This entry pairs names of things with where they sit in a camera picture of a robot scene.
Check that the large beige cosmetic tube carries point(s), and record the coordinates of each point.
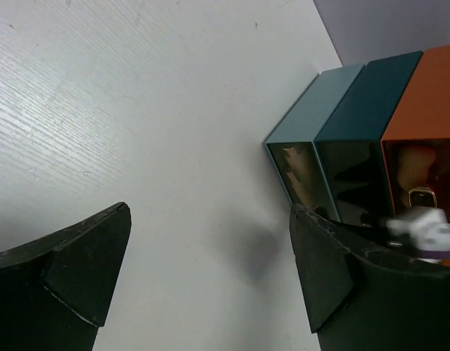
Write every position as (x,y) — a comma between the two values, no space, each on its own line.
(299,174)

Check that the orange drawer box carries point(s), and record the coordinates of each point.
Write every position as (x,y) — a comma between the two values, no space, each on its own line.
(424,108)

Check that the tan gourd makeup sponge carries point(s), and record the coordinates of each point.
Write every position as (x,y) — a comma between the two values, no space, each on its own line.
(414,163)

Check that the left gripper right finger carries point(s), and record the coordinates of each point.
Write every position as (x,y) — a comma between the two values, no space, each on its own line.
(360,295)

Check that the clear orange drawer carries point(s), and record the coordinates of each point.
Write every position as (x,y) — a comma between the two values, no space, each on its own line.
(439,175)

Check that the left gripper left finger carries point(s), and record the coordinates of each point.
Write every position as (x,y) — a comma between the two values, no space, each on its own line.
(55,292)

